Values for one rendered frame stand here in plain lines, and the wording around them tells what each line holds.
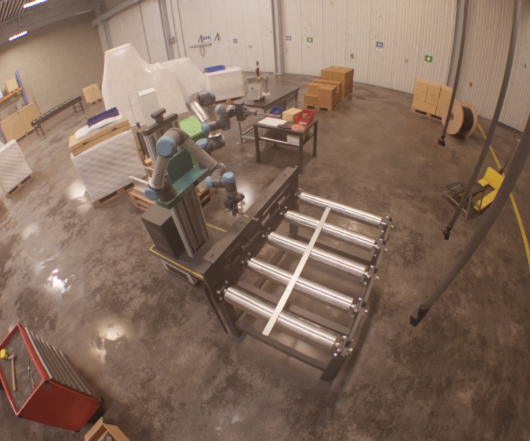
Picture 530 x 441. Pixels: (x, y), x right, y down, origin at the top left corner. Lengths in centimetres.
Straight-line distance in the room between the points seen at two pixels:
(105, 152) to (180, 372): 354
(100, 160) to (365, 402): 487
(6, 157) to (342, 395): 923
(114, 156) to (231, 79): 488
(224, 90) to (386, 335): 765
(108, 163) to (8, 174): 501
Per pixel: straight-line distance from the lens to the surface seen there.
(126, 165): 479
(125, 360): 292
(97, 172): 477
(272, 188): 206
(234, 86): 839
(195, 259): 278
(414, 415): 267
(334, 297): 172
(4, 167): 895
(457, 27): 1115
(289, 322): 161
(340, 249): 272
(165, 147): 156
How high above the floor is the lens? 239
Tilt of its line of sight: 44 degrees down
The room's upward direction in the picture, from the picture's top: 5 degrees counter-clockwise
